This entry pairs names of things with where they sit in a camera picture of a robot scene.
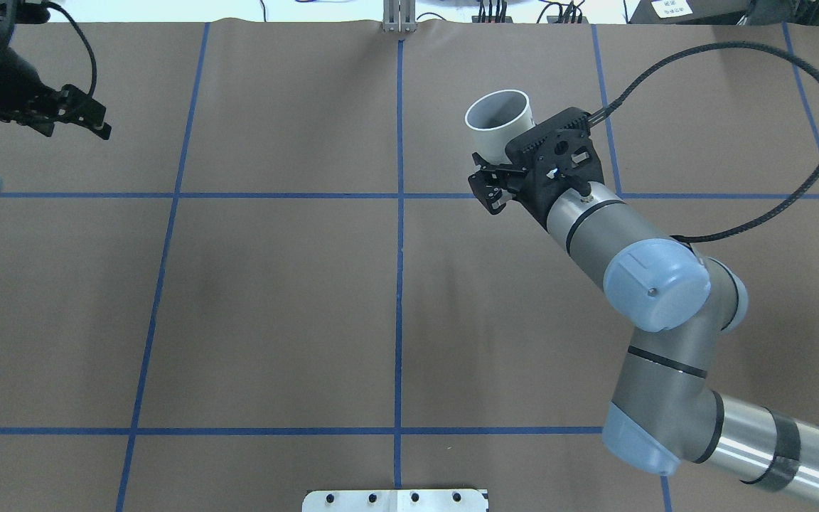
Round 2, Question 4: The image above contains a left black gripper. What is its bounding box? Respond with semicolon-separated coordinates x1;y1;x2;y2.
0;68;112;140

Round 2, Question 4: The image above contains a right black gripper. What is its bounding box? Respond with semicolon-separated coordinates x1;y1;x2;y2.
469;152;555;215

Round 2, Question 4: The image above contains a white mug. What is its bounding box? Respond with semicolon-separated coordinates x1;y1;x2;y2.
464;90;535;164

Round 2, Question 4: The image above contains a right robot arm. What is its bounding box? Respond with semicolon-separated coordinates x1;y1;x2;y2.
535;169;819;505

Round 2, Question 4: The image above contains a black usb hub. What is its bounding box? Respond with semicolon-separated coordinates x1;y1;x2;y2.
471;1;511;25
540;2;588;25

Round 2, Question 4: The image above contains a left braided black cable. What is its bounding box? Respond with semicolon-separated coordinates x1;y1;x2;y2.
22;0;99;100

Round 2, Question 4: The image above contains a braided black cable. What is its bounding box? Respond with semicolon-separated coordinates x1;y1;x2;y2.
589;41;819;245
22;0;99;100

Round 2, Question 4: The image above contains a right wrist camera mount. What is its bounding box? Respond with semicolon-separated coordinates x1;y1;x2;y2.
505;107;605;227

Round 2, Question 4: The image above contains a right braided black cable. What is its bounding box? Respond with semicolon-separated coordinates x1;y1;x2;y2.
589;41;819;245

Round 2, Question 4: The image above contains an aluminium frame post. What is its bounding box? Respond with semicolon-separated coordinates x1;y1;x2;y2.
381;0;418;33

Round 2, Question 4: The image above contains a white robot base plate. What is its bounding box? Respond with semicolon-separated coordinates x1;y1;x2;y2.
301;489;490;511

